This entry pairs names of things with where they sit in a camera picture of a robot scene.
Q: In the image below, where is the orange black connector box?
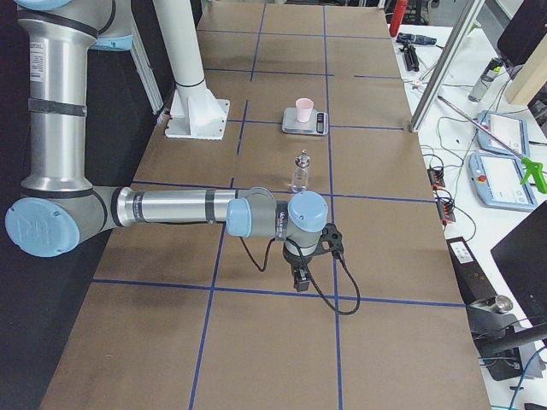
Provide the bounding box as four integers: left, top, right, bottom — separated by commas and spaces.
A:
426, 167, 445, 190
436, 200, 456, 226

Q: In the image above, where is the green handled reacher grabber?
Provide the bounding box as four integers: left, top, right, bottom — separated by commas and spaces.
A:
437, 95, 546, 194

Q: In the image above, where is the aluminium frame post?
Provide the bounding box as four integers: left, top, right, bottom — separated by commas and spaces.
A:
409, 0, 485, 132

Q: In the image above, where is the black monitor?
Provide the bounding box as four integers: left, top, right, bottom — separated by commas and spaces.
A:
491, 202, 547, 325

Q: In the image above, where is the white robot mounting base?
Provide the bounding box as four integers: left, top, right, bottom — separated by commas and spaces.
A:
154, 0, 230, 140

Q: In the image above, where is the pink paper cup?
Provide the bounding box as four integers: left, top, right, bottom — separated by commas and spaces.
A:
295, 97, 314, 123

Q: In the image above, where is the digital kitchen scale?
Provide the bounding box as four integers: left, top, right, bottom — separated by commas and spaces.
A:
281, 107, 330, 137

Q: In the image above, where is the glass sauce bottle steel spout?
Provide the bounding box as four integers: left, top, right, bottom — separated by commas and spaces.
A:
291, 149, 311, 193

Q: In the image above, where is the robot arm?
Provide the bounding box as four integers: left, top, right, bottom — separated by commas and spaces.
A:
4, 1, 344, 292

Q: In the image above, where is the red fire extinguisher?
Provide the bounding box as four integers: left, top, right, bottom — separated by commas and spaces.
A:
389, 0, 409, 38

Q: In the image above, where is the teach pendant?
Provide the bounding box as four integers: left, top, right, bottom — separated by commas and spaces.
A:
468, 152, 538, 212
476, 110, 530, 156

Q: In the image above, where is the lower teach pendant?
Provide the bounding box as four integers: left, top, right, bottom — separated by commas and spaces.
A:
468, 152, 538, 212

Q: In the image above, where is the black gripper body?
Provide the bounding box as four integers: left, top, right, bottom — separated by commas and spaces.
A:
283, 223, 344, 278

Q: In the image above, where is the black box with label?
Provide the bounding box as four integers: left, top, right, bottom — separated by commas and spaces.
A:
446, 237, 497, 305

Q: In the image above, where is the upper teach pendant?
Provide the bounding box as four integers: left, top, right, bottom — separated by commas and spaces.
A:
476, 110, 530, 156

